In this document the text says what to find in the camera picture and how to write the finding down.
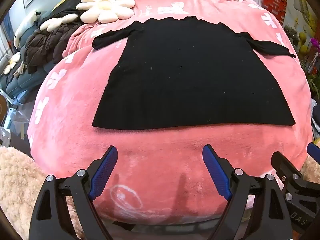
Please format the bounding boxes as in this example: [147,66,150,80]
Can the blue sofa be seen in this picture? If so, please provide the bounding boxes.
[5,17,64,103]

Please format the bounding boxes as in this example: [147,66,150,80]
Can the small daisy flower pillow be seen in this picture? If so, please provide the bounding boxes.
[3,52,21,75]

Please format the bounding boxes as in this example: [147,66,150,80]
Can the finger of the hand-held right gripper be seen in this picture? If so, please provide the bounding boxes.
[307,142,320,161]
[271,151,304,200]

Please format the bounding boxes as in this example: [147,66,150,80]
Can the large daisy flower pillow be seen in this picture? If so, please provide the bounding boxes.
[76,0,136,24]

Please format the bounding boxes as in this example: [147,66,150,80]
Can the round brown disc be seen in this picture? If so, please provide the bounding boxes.
[0,92,10,126]

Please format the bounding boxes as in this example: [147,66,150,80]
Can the white goose plush toy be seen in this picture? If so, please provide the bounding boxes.
[13,11,42,49]

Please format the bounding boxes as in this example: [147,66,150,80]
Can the cream daisy flower pillow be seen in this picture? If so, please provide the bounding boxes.
[39,13,79,33]

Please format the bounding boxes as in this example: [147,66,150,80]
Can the pink printed blanket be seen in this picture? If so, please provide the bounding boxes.
[26,0,316,222]

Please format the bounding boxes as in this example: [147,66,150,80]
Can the brown puffer jacket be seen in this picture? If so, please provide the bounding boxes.
[25,24,81,74]

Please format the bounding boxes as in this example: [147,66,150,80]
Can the black and yellow cloth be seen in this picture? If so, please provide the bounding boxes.
[40,0,93,25]

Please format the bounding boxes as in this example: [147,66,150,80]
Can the black sweater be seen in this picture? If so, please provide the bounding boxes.
[92,16,297,130]

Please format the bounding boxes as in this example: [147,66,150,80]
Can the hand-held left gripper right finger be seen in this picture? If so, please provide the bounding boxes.
[202,144,293,240]

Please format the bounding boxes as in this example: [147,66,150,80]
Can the purple orchid flowers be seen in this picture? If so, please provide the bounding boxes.
[309,37,320,53]

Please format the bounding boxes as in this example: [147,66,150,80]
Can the green potted plant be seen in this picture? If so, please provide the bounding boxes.
[284,25,320,97]

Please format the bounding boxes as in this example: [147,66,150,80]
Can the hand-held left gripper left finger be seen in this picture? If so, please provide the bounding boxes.
[29,146,118,240]

